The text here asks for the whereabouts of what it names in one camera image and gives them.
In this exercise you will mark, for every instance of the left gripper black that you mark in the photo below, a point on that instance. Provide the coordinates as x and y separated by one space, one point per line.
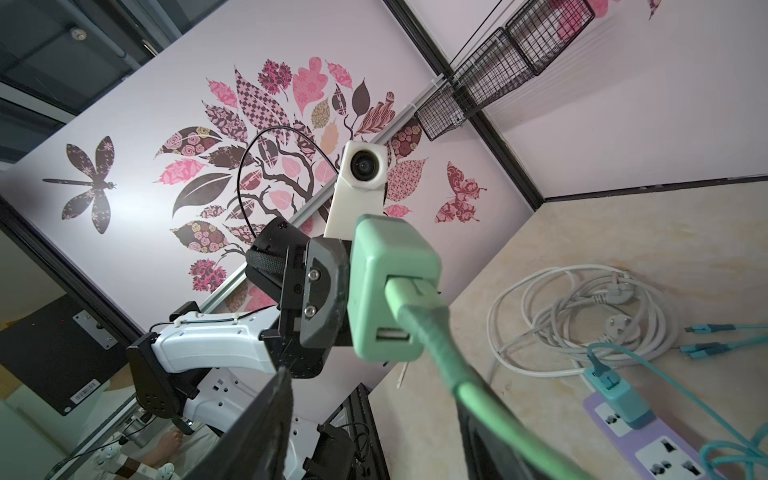
309 279

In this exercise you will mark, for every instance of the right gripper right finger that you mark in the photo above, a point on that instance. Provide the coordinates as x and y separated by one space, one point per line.
486 456

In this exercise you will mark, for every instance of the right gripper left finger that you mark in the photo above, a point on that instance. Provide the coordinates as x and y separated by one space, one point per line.
256 427

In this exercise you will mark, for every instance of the light green charger plug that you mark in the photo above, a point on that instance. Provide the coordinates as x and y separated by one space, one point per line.
394 271

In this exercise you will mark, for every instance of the teal charger plug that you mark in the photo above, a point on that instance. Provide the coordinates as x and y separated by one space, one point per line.
619 394

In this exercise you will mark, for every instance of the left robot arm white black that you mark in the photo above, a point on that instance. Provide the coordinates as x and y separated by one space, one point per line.
187 370

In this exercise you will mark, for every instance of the purple power strip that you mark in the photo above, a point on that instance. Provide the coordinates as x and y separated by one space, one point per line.
654 451

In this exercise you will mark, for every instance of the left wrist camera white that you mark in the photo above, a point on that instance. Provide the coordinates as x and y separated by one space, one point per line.
360 188

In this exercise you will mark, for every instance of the black wire mesh basket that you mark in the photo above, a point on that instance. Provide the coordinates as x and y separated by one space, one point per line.
512 55

